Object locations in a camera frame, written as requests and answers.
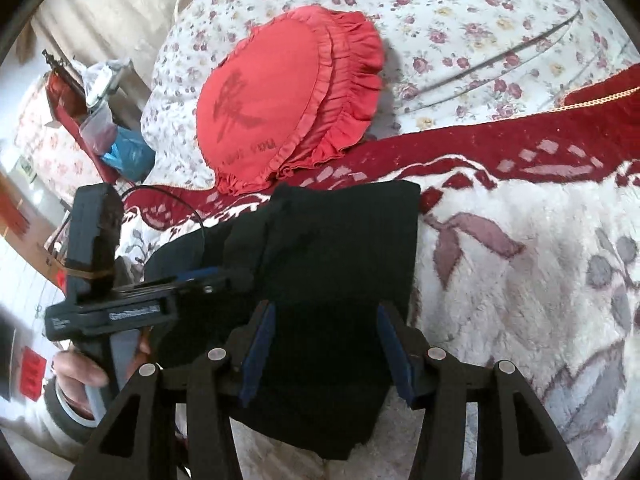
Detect red heart ruffled pillow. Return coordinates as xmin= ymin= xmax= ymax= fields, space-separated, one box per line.
xmin=196 ymin=6 xmax=385 ymax=195

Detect floral white quilt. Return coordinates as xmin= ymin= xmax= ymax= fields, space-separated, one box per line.
xmin=142 ymin=0 xmax=639 ymax=190

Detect red white plush blanket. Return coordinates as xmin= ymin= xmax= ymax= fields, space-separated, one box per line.
xmin=114 ymin=62 xmax=640 ymax=480

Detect blue plastic bag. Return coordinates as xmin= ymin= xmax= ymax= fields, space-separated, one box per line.
xmin=100 ymin=127 xmax=155 ymax=183

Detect beige curtain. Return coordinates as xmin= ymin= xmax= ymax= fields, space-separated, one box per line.
xmin=30 ymin=0 xmax=192 ymax=108

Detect person's left hand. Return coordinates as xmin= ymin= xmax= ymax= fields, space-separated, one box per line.
xmin=52 ymin=347 xmax=108 ymax=427

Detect red hanging bag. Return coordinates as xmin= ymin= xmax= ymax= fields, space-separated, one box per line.
xmin=46 ymin=70 xmax=119 ymax=184

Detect black pants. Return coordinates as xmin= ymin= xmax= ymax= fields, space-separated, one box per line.
xmin=144 ymin=181 xmax=421 ymax=460

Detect black cable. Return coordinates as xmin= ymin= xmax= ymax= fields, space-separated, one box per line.
xmin=118 ymin=184 xmax=207 ymax=271

